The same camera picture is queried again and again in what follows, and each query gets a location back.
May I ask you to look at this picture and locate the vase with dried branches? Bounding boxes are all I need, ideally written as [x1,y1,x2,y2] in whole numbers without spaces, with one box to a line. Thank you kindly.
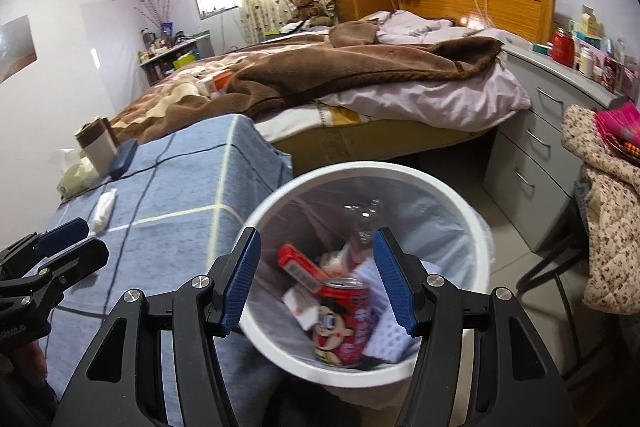
[135,0,188,42]

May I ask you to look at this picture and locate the pale blue bin liner bag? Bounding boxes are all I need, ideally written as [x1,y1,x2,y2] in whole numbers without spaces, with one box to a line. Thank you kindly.
[250,177,493,358]

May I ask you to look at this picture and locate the dark blue glasses case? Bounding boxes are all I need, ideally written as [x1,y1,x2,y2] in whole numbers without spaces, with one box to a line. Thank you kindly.
[107,139,139,180]

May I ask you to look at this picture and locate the clear plastic bottle red label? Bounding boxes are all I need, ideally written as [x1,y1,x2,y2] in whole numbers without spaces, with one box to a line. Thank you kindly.
[345,199,396,258]

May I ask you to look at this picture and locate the white milk carton red print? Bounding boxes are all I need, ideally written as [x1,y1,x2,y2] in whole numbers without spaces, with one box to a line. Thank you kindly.
[282,284,326,333]

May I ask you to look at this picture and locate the orange white box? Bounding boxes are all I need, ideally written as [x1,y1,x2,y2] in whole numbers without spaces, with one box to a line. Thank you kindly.
[197,69,236,98]

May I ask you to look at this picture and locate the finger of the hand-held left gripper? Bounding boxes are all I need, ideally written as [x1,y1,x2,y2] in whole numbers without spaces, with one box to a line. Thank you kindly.
[30,237,110,314]
[0,217,91,279]

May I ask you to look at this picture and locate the white cable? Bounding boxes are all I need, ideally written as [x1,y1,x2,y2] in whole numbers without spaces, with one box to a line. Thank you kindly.
[467,0,488,28]

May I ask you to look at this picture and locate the red box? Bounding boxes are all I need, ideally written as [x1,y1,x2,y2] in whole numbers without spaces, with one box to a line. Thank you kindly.
[276,243,328,294]

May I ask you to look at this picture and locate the white round bin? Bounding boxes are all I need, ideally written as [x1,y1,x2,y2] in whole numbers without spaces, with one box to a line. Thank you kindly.
[239,161,493,403]

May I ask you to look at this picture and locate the wooden bed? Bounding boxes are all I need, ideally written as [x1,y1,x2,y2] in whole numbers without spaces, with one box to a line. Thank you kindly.
[107,0,557,158]

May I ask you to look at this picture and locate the pink printed box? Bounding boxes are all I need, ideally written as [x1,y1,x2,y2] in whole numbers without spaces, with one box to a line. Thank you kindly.
[600,54,626,92]

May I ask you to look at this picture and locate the floral quilted garment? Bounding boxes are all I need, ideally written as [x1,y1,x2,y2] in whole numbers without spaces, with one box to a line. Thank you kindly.
[560,104,640,315]

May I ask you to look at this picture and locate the brown cream patterned blanket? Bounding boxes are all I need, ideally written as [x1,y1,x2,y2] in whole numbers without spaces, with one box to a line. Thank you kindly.
[109,57,261,145]

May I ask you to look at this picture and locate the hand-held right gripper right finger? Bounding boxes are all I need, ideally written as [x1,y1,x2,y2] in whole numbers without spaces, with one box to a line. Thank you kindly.
[372,227,576,427]

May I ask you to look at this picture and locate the brown teddy bear red hat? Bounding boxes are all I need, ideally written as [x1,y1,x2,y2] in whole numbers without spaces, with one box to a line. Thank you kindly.
[282,0,333,28]

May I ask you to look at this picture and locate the grey nightstand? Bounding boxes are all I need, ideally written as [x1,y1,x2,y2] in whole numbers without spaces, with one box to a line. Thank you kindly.
[482,42,628,253]

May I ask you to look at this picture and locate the pink cloth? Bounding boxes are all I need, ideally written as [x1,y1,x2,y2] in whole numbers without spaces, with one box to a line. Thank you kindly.
[592,102,640,162]

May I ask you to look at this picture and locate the pale yellow tissue pack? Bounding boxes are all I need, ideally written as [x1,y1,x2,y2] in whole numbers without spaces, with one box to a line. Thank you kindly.
[56,149,103,200]

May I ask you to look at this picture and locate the white tissue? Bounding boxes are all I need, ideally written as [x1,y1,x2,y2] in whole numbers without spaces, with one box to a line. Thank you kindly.
[89,188,118,235]

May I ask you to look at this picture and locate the cluttered white shelf desk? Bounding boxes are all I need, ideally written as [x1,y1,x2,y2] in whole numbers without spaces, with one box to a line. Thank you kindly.
[139,32,211,85]

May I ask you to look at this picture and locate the black metal chair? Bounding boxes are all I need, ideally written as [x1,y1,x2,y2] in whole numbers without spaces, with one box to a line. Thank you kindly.
[515,179,601,358]

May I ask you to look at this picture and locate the yellow white bed sheet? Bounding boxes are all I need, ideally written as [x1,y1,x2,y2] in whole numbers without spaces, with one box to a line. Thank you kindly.
[255,99,381,142]

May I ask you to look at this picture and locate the red jar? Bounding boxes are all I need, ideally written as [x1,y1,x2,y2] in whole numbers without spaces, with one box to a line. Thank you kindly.
[551,28,576,68]

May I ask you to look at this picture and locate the blue checked tablecloth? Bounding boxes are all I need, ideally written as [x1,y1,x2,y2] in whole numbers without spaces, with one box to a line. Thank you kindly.
[37,114,296,427]

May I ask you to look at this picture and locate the red drink can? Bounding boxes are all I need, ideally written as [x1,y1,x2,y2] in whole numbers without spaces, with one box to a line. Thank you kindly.
[312,278,373,369]

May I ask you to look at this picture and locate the beige cup brown lid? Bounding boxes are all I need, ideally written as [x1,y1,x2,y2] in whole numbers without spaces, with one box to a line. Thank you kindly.
[75,117,121,178]

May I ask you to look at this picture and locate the pink quilt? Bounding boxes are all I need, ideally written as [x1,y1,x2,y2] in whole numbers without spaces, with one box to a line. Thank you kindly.
[332,11,532,132]

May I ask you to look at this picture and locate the brown fleece blanket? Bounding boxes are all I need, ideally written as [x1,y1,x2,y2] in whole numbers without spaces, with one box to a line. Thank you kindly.
[225,21,503,112]

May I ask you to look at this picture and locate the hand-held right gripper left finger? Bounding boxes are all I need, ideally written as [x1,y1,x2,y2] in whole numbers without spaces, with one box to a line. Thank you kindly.
[52,227,263,427]

